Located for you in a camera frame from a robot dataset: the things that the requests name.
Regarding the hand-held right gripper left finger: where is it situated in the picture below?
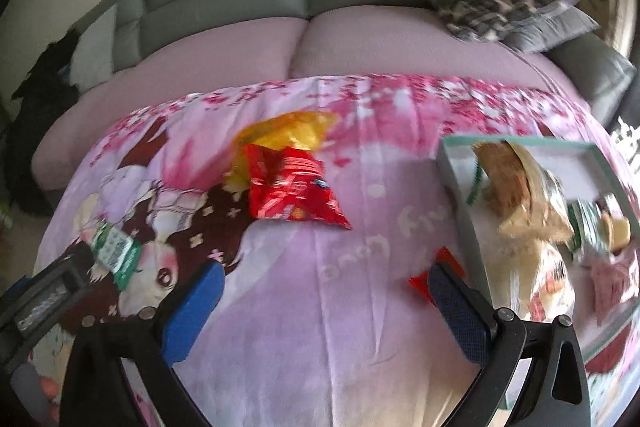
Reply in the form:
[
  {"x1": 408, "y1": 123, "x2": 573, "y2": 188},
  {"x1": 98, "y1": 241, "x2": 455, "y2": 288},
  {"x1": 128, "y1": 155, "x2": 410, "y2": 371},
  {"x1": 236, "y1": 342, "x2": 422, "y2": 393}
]
[{"x1": 59, "y1": 259, "x2": 227, "y2": 427}]

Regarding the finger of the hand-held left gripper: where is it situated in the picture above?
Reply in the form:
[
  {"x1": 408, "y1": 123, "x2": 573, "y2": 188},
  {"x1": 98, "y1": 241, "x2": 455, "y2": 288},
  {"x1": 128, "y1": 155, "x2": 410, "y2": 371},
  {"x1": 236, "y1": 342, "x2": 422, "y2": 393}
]
[{"x1": 55, "y1": 249, "x2": 97, "y2": 295}]

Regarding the small green white packet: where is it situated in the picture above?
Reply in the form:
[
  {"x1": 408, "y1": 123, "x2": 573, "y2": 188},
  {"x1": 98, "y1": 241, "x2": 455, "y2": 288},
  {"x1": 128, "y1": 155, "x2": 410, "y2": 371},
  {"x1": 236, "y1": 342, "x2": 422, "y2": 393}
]
[{"x1": 92, "y1": 227, "x2": 142, "y2": 290}]

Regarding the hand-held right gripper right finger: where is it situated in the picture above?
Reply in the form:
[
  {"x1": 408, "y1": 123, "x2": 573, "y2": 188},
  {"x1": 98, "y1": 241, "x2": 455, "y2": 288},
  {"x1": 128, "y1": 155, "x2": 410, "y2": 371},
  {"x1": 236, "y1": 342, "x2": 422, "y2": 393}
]
[{"x1": 429, "y1": 263, "x2": 593, "y2": 427}]

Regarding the small red candy packet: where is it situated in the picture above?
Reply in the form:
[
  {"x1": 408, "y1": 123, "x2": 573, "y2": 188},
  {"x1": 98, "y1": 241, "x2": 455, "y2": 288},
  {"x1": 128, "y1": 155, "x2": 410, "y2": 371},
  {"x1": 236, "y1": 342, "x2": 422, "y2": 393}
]
[{"x1": 409, "y1": 247, "x2": 468, "y2": 308}]

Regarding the white cushion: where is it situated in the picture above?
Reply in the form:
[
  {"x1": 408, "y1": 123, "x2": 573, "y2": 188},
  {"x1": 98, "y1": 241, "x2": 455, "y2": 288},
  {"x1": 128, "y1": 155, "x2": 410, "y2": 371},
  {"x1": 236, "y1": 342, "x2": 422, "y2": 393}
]
[{"x1": 70, "y1": 4, "x2": 118, "y2": 92}]

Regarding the beige snack packet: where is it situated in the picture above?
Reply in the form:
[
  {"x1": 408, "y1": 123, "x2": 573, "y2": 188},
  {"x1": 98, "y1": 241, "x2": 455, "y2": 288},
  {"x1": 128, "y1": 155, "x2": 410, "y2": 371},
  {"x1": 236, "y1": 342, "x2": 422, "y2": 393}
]
[{"x1": 500, "y1": 142, "x2": 576, "y2": 243}]

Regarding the orange white snack packet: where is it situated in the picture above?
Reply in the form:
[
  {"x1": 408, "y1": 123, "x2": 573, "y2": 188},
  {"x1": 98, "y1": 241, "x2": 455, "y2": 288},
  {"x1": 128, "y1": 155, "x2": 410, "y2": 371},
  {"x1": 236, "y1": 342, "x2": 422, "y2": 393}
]
[{"x1": 510, "y1": 239, "x2": 576, "y2": 323}]

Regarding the grey pillow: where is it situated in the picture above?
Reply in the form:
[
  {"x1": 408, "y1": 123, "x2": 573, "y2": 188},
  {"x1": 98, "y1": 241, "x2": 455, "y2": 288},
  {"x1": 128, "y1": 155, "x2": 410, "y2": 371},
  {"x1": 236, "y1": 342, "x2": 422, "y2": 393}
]
[{"x1": 502, "y1": 7, "x2": 601, "y2": 54}]

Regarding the red snack bag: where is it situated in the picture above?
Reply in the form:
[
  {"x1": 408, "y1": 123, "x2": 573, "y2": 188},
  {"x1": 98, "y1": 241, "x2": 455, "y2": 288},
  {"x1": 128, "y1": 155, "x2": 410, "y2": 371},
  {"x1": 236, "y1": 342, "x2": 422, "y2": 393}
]
[{"x1": 245, "y1": 144, "x2": 352, "y2": 230}]

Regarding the yellow pudding cup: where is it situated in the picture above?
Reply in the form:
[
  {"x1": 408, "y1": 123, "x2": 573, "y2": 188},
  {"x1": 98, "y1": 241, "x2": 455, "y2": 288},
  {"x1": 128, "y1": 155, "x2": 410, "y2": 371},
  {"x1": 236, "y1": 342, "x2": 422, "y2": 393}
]
[{"x1": 600, "y1": 194, "x2": 633, "y2": 253}]

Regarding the yellow snack bag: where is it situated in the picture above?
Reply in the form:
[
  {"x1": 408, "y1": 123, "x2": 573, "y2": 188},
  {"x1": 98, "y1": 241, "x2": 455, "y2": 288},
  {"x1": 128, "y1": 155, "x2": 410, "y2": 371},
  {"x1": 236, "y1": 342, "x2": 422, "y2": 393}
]
[{"x1": 222, "y1": 111, "x2": 338, "y2": 190}]

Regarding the black cloth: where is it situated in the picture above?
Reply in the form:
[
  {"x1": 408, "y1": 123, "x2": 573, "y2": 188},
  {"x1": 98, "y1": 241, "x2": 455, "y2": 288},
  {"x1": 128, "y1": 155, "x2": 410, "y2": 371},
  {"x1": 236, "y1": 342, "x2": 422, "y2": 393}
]
[{"x1": 10, "y1": 29, "x2": 81, "y2": 215}]

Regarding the pink printed blanket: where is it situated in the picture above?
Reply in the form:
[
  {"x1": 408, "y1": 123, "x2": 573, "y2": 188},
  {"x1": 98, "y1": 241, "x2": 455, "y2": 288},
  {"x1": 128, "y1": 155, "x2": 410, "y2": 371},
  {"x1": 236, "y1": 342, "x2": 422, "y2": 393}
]
[{"x1": 10, "y1": 74, "x2": 640, "y2": 427}]

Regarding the green biscuit packet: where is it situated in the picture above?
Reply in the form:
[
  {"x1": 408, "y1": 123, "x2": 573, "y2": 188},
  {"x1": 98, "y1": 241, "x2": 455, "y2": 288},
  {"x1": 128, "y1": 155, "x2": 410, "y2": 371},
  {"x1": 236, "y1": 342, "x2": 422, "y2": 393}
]
[{"x1": 567, "y1": 199, "x2": 611, "y2": 265}]

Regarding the white box with teal rim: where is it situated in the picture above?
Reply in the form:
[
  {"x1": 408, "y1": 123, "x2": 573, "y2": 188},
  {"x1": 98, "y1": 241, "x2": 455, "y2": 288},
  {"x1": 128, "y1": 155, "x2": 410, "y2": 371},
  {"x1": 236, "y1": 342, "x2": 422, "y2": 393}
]
[{"x1": 436, "y1": 134, "x2": 640, "y2": 410}]

